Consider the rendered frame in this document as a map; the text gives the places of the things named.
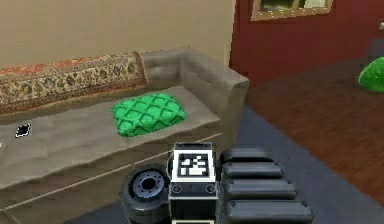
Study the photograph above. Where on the small black white-edged object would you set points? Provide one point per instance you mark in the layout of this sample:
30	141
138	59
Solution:
23	130

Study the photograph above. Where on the gold framed wall picture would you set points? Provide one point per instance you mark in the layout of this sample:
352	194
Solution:
290	6

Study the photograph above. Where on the patterned rolled rug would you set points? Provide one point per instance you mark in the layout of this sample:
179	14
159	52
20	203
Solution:
66	80

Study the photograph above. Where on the green patterned cushion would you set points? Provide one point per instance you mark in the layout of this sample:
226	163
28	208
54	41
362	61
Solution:
148	114

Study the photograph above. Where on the grey brown sofa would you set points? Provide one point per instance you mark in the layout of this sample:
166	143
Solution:
83	146

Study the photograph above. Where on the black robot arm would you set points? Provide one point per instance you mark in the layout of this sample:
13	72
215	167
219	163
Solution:
240	190

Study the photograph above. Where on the bright green rounded object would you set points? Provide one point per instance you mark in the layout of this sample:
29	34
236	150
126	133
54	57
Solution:
374	76

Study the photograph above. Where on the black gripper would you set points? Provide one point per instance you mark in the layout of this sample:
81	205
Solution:
146	193

